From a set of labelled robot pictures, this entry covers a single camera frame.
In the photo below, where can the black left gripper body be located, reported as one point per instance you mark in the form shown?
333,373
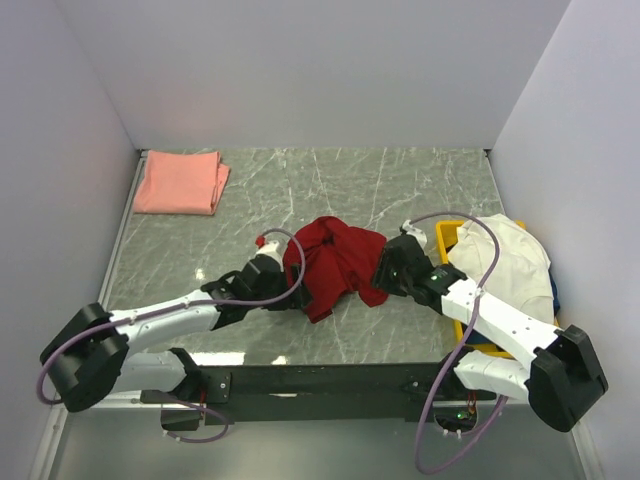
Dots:
279,285

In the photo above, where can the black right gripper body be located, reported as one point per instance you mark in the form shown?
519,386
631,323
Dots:
389,279

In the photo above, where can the red t shirt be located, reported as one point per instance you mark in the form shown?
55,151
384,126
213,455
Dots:
340,259

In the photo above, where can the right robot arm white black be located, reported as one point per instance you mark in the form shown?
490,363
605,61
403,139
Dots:
556,371

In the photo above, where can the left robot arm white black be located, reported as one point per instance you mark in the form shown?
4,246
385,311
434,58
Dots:
101,352

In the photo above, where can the yellow plastic bin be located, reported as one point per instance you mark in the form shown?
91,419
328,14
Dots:
447,238

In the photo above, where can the white t shirt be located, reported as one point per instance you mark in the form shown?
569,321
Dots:
521,277

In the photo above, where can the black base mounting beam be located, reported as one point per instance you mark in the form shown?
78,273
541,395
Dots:
248,393

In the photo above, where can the folded pink t shirt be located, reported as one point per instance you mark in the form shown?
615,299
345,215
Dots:
188,184

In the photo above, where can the blue t shirt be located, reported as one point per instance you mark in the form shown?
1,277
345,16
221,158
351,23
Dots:
555,297

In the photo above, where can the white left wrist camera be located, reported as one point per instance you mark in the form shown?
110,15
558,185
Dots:
270,248

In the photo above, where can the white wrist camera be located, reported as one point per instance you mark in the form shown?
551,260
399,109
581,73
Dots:
270,248
409,229

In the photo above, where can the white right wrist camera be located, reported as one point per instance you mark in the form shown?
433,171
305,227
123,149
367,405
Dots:
409,229

